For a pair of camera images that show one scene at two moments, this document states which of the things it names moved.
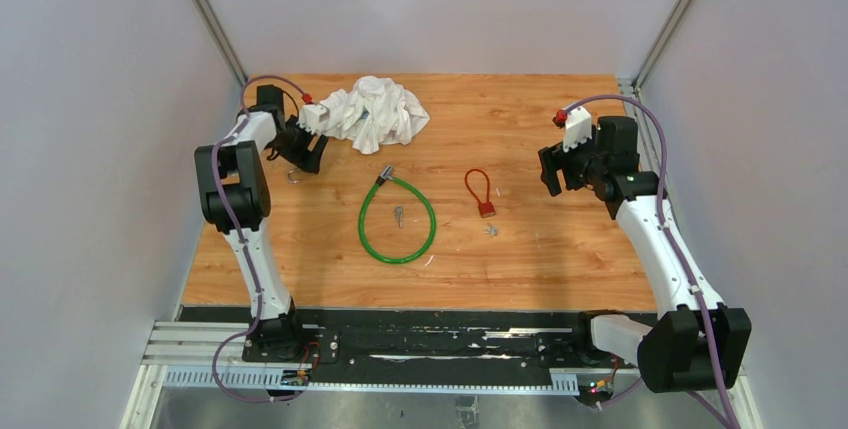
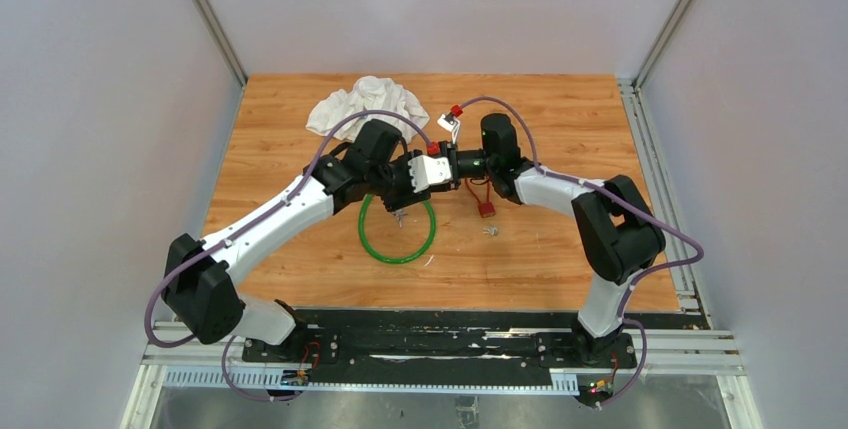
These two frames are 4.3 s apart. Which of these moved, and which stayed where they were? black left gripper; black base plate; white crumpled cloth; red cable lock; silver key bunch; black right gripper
Moved: black right gripper; black left gripper
Stayed: white crumpled cloth; black base plate; silver key bunch; red cable lock
